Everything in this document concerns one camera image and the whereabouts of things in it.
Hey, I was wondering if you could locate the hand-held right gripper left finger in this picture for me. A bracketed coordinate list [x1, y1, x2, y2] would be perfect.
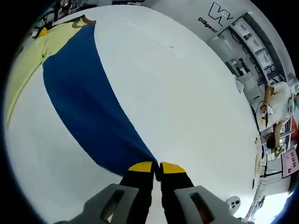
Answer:
[81, 161, 155, 224]

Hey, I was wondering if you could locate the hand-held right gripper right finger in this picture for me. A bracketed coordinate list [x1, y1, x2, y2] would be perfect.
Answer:
[158, 161, 234, 224]

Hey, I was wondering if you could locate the yellow blue grey garment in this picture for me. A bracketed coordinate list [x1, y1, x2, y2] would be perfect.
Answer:
[6, 15, 162, 182]

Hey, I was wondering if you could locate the small white device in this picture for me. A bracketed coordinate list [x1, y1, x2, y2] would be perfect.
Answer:
[226, 196, 242, 214]

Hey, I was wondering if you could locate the pink sign on stand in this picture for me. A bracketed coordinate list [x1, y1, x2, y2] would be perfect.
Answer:
[281, 148, 299, 179]

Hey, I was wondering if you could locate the small white packet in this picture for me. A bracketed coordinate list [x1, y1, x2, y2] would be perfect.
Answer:
[235, 78, 245, 93]

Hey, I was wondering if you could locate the metal storage shelf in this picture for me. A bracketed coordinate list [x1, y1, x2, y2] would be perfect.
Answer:
[219, 11, 299, 83]

